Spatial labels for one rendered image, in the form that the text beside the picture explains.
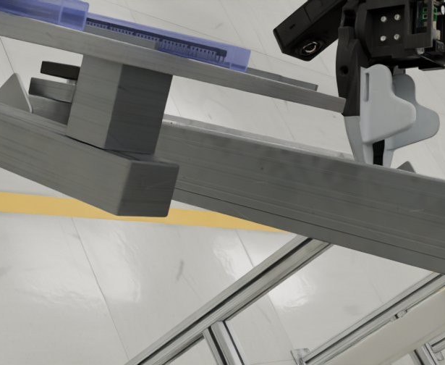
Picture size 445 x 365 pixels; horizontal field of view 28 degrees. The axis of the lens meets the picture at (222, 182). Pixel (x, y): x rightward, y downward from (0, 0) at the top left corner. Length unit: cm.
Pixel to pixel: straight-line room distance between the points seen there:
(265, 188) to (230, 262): 168
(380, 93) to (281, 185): 12
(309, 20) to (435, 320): 106
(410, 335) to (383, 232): 116
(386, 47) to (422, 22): 3
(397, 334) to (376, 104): 111
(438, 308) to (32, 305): 78
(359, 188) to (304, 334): 182
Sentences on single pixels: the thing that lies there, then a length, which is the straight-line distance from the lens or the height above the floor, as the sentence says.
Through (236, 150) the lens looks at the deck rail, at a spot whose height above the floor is 90.
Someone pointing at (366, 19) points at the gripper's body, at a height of 103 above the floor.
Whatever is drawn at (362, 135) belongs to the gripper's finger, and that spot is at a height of 97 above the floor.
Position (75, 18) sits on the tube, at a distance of 36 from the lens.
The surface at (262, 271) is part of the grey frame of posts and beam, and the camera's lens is 155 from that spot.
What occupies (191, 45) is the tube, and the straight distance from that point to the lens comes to 45.
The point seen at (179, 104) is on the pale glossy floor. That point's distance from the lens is 268.
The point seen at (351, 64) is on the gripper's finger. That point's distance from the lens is 73.
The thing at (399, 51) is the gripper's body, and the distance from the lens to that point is 74.
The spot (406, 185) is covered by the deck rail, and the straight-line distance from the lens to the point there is 63.
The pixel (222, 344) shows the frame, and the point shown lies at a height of 31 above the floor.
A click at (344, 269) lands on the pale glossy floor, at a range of 284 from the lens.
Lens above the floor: 122
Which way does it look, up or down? 28 degrees down
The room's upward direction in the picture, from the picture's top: 50 degrees clockwise
